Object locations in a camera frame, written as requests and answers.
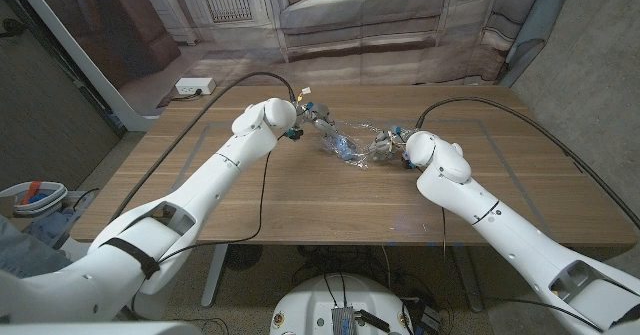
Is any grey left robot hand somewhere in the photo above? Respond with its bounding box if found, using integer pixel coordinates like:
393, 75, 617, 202
293, 100, 351, 152

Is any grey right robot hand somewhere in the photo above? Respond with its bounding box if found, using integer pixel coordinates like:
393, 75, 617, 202
368, 123, 416, 162

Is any clear cellophane sheet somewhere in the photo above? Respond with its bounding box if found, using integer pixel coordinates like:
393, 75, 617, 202
319, 118, 401, 170

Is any small blue toy camera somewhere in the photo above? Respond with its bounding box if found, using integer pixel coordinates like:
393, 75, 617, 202
333, 135, 357, 161

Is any printed sofa room backdrop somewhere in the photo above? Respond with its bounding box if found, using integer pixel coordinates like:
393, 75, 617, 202
24, 0, 551, 117

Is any white power strip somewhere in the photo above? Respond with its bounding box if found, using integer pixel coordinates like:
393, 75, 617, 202
174, 77, 217, 97

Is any grey table leg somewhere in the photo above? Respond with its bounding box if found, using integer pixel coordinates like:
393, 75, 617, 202
452, 244, 484, 314

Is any white robot torso base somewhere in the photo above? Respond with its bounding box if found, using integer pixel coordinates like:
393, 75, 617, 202
268, 273, 415, 335

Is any grey finned electronics box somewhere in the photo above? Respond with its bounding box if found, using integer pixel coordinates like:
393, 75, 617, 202
331, 305, 357, 335

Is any blue-grey rolled backdrop edge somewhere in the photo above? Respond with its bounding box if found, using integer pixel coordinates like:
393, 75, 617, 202
497, 0, 576, 88

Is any white plastic bucket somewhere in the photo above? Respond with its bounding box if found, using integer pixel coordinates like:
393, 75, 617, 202
0, 180, 69, 217

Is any person in blue jeans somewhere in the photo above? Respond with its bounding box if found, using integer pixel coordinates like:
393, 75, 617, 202
0, 214, 74, 279

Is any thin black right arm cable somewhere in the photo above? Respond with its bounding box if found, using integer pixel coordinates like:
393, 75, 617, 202
439, 207, 449, 264

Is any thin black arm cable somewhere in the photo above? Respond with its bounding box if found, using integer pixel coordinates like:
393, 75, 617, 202
439, 207, 449, 264
130, 149, 274, 321

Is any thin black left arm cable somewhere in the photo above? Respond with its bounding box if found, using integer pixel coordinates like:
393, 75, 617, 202
130, 149, 274, 321

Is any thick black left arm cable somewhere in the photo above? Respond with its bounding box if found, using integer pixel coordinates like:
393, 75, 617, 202
109, 71, 298, 224

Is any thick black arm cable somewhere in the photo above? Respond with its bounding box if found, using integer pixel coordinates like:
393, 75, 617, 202
109, 71, 298, 224
414, 96, 640, 231

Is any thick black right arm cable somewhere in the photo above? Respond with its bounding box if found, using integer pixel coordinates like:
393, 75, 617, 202
414, 96, 640, 231

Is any white backdrop frame pole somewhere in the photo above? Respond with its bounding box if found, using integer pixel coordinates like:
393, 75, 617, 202
8, 0, 162, 133

